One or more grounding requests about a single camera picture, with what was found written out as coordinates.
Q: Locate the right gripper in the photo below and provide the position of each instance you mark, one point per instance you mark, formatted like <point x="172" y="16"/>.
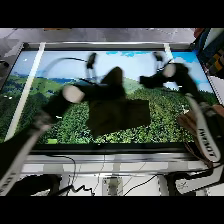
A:
<point x="153" y="81"/>

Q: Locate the dark green trousers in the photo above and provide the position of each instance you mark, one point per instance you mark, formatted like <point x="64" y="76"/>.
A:
<point x="116" y="116"/>

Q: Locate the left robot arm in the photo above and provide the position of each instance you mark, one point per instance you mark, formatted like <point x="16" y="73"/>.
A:
<point x="14" y="156"/>

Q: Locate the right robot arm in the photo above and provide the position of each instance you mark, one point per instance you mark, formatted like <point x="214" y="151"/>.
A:
<point x="206" y="146"/>

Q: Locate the heap of clothes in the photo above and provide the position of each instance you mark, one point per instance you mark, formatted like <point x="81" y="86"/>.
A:
<point x="215" y="60"/>

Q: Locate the brown garment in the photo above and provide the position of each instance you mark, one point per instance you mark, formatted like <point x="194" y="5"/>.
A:
<point x="188" y="122"/>

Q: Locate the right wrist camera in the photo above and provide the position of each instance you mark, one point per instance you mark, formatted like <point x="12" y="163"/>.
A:
<point x="158" y="57"/>

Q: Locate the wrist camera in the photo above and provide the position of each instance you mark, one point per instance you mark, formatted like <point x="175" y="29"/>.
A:
<point x="91" y="60"/>
<point x="158" y="57"/>

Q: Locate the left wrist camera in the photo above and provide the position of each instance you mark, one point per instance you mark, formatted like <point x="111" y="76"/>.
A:
<point x="91" y="60"/>

